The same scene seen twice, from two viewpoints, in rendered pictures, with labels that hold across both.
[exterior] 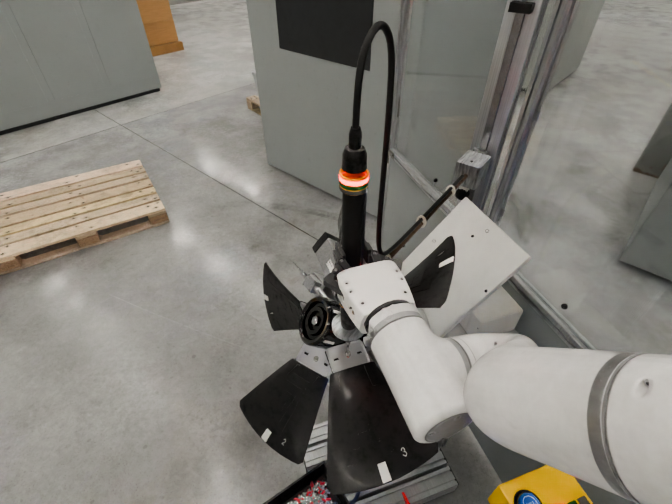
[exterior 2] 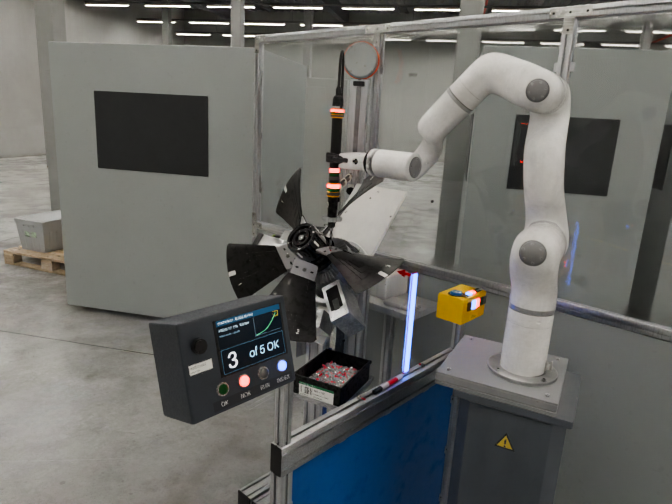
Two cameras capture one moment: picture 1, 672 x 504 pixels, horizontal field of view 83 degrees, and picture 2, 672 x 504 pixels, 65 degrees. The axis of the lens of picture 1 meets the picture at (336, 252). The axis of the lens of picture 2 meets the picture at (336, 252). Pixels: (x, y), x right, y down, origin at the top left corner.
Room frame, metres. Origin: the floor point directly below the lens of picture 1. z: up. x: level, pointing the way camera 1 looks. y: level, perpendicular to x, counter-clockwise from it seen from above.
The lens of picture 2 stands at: (-1.05, 0.83, 1.63)
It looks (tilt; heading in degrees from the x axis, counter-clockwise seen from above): 14 degrees down; 330
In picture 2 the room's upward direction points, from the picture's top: 3 degrees clockwise
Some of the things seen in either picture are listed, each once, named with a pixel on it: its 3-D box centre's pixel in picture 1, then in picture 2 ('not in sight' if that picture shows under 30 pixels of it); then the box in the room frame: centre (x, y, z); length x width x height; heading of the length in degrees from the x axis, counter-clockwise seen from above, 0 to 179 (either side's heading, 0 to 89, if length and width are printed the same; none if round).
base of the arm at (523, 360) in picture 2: not in sight; (526, 339); (-0.13, -0.33, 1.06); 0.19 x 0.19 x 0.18
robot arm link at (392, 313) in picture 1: (393, 328); (375, 162); (0.33, -0.08, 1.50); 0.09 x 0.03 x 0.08; 108
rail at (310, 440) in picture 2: not in sight; (388, 396); (0.11, -0.05, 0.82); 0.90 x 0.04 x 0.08; 108
